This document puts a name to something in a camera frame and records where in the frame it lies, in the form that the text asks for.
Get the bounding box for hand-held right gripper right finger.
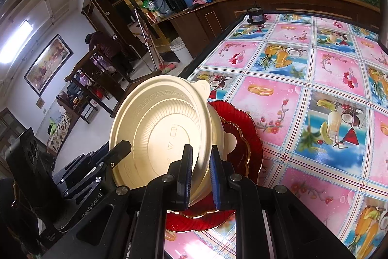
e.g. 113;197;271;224
209;146;356;259

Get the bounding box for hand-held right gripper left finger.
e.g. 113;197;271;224
117;144;194;259

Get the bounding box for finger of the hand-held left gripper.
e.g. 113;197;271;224
62;140;132;199
53;151;105;187

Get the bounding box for red gold-rimmed plate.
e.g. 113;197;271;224
179;121;253;218

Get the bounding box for red ribbed glass plate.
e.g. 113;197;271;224
165;100;265;232

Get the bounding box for printed fruit tablecloth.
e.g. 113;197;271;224
164;13;388;259

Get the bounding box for white plastic bucket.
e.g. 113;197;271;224
169;37;194;64

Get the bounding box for ceiling light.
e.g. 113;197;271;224
0;20;34;58

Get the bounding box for pale blue jug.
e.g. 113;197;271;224
152;0;170;17

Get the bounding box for small black jar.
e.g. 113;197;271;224
245;1;267;24

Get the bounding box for low wooden cabinet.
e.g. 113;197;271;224
148;0;381;65

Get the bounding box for framed wall picture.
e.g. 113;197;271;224
24;33;74;96

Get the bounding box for mop with metal handle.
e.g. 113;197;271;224
133;8;176;74

